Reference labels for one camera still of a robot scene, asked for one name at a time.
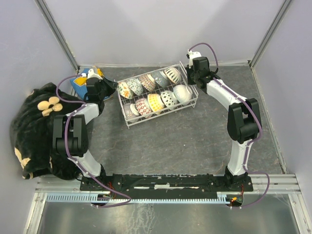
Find white bowl teal leaf pattern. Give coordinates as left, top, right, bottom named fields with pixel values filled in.
left=164, top=67, right=181, bottom=84

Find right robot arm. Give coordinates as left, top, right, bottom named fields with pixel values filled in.
left=186, top=53, right=262, bottom=191

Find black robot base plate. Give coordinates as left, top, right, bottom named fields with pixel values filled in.
left=79, top=173, right=254, bottom=198

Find maroon tile pattern bowl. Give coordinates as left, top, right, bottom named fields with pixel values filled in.
left=138, top=74, right=156, bottom=92

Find white bowl orange flower pattern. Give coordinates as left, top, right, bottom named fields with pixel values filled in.
left=117, top=81, right=134, bottom=99

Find yellow sun pattern bowl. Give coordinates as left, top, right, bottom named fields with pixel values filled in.
left=148, top=94, right=165, bottom=115

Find aluminium frame rails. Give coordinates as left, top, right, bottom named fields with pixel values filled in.
left=23, top=0, right=312, bottom=234

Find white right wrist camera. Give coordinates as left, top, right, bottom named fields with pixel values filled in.
left=186, top=50, right=201, bottom=67

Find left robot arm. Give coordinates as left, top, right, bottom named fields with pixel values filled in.
left=53, top=76, right=118, bottom=190

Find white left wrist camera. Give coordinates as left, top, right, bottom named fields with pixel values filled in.
left=87, top=68, right=102, bottom=79

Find white wire dish rack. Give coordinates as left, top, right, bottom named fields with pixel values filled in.
left=117, top=62, right=198, bottom=127

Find light blue cable duct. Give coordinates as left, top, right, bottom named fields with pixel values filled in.
left=46, top=191, right=231, bottom=203

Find grey striped bowl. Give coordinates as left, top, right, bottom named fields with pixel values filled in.
left=123, top=103, right=140, bottom=123

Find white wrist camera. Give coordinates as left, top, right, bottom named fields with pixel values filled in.
left=87, top=68, right=102, bottom=79
left=186, top=50, right=201, bottom=67

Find black plush flower blanket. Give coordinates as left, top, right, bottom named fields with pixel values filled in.
left=10, top=83, right=81, bottom=180

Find plain white ribbed bowl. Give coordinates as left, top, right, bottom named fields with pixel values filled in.
left=173, top=85, right=193, bottom=105

